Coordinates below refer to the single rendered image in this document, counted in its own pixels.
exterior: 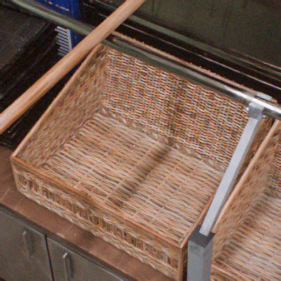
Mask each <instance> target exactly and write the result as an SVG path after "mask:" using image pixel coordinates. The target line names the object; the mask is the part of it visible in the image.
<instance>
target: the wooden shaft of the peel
mask: <svg viewBox="0 0 281 281"><path fill-rule="evenodd" d="M145 1H146V0H127V1H126V2H125V3H123V5H121V6H120V7H119V8H118V9H117V10H116V11H115V12H113V13H112V14H111V15H110V16H109V17H108V18H107V19H106V20H105V21H104V22H103V23H101V24H100V25H99V26H98V27H97V28H96V29H94V30H93V31H92V32H91V33H90V34H89V35H88V36H87V37H86V38H85V39H84V40H83V41H81V42H80V43H79V44H78V45H77V46H76V47H74V49H72V50H71V52H69V53H68V54H67V55H66V56H65V57H64V58H62V59H61V60H60V61H59V62H58V63H57V64H56V65H55V66H54V67H53V68H52V69H50V70H49V71H48V72H47V73H46V74H45V75H43V76H42V77H41V78H40V79H39V80H38V81H37V82H36V83H35V84H34V85H33V86H32V87H30V88H29V89H28V90H27V91H26V92H24V93H23V94H22V96H20V97H19V98H18V99H17V100H16V101H15V102H14V103H12V104H11V105H10V106H9V107H8V108H6V109H5V110H4V111H3V112H2V113H1V114H0V135H1V134H2V133H3V132H4V131H5V130H6V129H7V128H8V127H9V126H10V125H11V124H12V123H13V122H14V121H15V120H17V119H18V118H19V117H20V116H21V115H22V114H23V113H25V112H26V111H27V110H28V109H29V108H30V107H31V106H33V105H34V104H35V103H36V102H37V101H38V100H39V99H40V98H41V97H42V96H43V95H44V94H45V93H46V92H47V91H49V90H50V89H51V88H52V87H53V86H54V85H55V84H56V83H58V82H59V81H60V80H61V79H62V78H63V77H64V76H65V75H66V74H67V73H68V72H69V71H70V70H71V69H72V68H74V67H75V66H76V65H77V64H78V63H79V62H80V61H82V60H83V59H84V58H85V57H86V56H87V55H88V54H89V53H90V52H91V51H92V50H93V49H94V48H95V47H96V46H98V45H99V44H100V43H101V42H102V41H103V40H104V39H105V38H106V37H107V36H108V35H109V34H110V33H111V32H112V31H114V30H115V29H116V28H117V27H118V26H119V25H120V24H121V23H123V22H124V21H125V20H126V19H127V18H128V17H129V16H130V15H131V14H132V13H133V12H134V11H135V10H136V9H137V8H139V7H140V6H141V5H142V4H143V3H144V2H145Z"/></svg>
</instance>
